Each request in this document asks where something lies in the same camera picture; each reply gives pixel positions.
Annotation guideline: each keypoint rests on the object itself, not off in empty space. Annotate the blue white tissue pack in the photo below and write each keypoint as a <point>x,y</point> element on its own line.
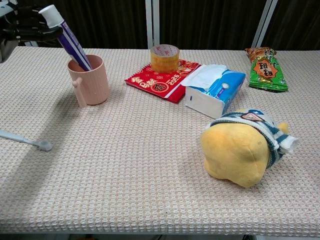
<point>212,92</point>

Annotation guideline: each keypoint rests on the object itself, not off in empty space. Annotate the green orange snack bag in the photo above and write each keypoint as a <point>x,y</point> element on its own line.
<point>266,72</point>

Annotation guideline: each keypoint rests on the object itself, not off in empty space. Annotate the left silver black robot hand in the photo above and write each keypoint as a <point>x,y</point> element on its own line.
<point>27,32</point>

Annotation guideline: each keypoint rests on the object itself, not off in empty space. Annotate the clear packing tape roll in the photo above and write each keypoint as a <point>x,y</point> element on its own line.
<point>165,61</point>

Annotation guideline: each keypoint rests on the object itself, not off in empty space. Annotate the red spiral calendar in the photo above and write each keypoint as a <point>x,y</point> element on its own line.
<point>155,85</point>

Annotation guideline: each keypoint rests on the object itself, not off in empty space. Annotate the pink plastic cup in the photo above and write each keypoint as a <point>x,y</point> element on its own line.
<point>95,82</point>

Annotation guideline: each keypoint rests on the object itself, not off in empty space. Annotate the grey toothbrush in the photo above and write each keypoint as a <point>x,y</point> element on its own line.
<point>25,140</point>

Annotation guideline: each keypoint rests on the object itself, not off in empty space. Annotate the purple toothpaste tube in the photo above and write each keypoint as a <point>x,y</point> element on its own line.
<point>72,43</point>

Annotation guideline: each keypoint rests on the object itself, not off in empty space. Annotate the beige waffle tablecloth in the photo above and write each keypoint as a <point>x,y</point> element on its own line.
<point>137,162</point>

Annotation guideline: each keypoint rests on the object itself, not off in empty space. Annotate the silver aluminium frame post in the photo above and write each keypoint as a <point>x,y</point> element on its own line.
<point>152,22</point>
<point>265,22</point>

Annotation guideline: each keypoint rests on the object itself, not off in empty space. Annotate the yellow plush toy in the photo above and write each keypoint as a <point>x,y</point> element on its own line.
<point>235,155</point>

